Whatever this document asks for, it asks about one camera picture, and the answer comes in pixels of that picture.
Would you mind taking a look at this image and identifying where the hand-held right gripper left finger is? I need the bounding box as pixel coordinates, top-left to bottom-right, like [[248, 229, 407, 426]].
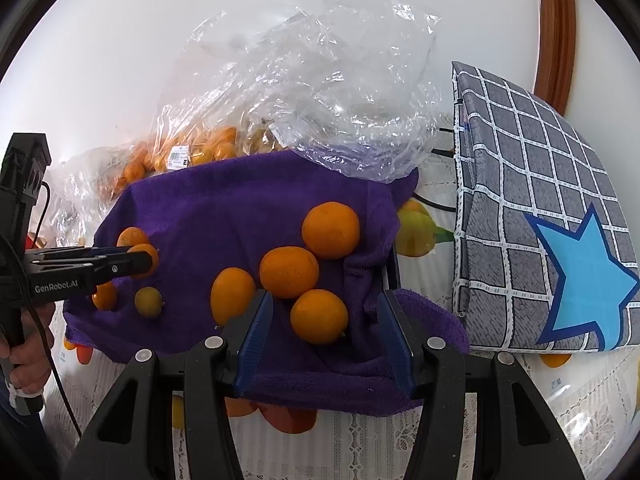
[[65, 288, 275, 480]]

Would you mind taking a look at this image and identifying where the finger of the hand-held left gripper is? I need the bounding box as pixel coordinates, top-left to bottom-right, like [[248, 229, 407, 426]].
[[79, 251, 154, 287], [25, 244, 135, 262]]

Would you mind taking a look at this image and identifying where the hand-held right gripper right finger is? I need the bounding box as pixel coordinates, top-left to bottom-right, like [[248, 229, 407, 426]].
[[376, 291, 587, 480]]

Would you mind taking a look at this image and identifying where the small greenish orange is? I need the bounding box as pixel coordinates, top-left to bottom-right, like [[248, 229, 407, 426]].
[[133, 286, 164, 319]]

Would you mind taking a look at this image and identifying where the oval orange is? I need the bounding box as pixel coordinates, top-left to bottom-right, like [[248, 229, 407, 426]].
[[210, 267, 258, 328]]

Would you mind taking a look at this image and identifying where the large orange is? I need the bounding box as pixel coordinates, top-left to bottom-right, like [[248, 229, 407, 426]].
[[301, 201, 362, 261], [259, 246, 321, 301], [290, 288, 350, 346]]

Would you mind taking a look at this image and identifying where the bag of small oranges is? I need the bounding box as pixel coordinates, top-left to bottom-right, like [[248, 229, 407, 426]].
[[50, 142, 153, 241]]

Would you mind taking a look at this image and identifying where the labelled bag of oranges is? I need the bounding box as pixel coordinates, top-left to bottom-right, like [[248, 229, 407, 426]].
[[147, 125, 241, 176]]

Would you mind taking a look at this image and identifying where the person's left hand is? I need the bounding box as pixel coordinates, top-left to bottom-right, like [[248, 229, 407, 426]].
[[9, 302, 56, 396]]

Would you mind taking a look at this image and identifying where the fruit print tablecloth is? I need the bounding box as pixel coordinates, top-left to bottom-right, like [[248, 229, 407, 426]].
[[40, 125, 640, 480]]

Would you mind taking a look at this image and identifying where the purple towel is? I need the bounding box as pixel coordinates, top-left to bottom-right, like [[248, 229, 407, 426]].
[[62, 149, 471, 418]]

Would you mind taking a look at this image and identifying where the bag of yellow fruit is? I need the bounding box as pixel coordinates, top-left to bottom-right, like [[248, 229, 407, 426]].
[[237, 120, 291, 158]]

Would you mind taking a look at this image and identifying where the grey checked star cushion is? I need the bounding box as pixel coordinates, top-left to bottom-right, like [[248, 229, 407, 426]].
[[450, 60, 640, 355]]

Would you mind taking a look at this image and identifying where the large clear plastic bag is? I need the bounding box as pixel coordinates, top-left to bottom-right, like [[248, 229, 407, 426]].
[[157, 0, 443, 186]]

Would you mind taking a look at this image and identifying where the long black cable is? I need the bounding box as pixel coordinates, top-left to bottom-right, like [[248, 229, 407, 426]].
[[412, 195, 457, 212]]

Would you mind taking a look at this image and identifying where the brown wooden door frame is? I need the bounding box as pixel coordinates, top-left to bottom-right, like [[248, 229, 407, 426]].
[[534, 0, 576, 116]]

